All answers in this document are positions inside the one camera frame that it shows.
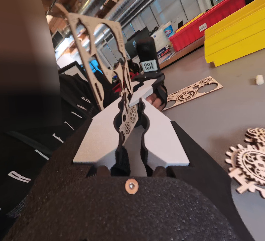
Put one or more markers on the bleach wipes canister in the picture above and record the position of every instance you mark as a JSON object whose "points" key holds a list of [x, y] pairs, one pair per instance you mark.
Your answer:
{"points": [[168, 30]]}

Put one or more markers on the white printed sign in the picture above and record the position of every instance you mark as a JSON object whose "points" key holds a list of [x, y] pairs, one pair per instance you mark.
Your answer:
{"points": [[158, 39]]}

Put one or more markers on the wooden gear assembly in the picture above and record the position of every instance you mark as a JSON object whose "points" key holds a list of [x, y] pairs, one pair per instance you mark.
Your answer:
{"points": [[248, 162]]}

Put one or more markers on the yellow plastic bin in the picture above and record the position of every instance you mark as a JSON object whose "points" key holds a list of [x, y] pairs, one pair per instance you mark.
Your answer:
{"points": [[238, 37], [190, 22]]}

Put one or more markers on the person's left hand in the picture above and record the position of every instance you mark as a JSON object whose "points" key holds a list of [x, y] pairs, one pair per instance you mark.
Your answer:
{"points": [[153, 99]]}

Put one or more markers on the wooden puzzle sheet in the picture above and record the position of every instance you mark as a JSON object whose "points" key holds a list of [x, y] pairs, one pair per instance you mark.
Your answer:
{"points": [[217, 85], [126, 120]]}

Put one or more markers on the person's black hoodie torso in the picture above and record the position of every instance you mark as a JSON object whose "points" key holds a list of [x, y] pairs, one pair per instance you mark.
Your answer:
{"points": [[20, 151]]}

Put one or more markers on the red plastic bin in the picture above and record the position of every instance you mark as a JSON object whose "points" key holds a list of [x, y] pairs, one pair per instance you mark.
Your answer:
{"points": [[207, 25]]}

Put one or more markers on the blue glove box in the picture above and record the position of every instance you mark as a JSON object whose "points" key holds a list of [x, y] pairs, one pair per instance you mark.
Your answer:
{"points": [[164, 52]]}

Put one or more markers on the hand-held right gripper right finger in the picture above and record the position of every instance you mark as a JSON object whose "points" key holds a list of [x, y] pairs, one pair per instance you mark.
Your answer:
{"points": [[165, 141]]}

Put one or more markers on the small white peg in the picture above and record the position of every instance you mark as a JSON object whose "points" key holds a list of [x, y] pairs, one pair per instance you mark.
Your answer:
{"points": [[259, 79]]}

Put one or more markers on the black framed marker board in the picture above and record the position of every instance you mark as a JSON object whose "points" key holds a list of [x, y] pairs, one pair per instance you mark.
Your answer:
{"points": [[70, 69]]}

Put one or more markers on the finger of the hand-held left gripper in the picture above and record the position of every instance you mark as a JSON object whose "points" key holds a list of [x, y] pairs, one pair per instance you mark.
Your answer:
{"points": [[140, 97], [149, 84]]}

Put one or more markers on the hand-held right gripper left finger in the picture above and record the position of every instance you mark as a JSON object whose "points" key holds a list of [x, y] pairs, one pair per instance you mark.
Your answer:
{"points": [[95, 141]]}

